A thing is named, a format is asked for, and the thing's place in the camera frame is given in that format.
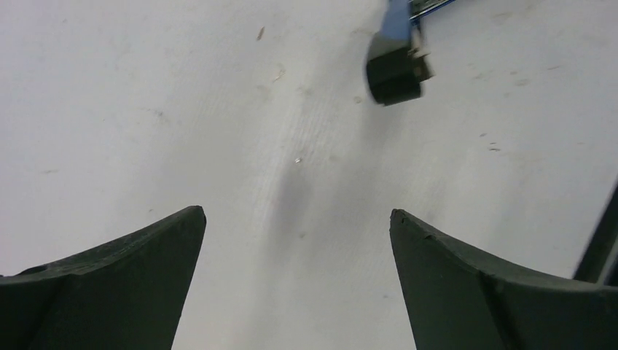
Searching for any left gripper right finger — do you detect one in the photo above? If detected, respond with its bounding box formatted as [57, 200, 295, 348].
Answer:
[389, 209, 617, 349]

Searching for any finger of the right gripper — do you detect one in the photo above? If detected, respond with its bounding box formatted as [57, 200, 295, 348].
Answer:
[574, 183, 617, 287]

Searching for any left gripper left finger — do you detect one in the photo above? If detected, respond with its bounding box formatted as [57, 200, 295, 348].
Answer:
[1, 206, 207, 349]

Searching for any blue stapler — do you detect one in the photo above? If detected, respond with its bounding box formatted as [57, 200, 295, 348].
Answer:
[365, 0, 450, 106]

